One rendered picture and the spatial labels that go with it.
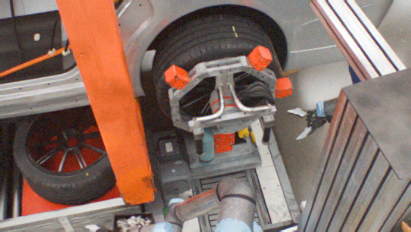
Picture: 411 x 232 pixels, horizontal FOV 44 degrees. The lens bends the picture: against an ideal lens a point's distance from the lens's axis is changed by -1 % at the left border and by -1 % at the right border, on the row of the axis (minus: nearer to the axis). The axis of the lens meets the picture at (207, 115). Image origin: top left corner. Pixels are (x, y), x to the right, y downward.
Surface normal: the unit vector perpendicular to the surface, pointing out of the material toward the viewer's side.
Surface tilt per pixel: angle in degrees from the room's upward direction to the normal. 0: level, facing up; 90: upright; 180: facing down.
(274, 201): 0
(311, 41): 90
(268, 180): 0
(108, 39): 90
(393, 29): 0
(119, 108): 90
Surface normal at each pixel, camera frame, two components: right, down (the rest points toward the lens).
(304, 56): 0.20, 0.79
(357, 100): -0.02, -0.58
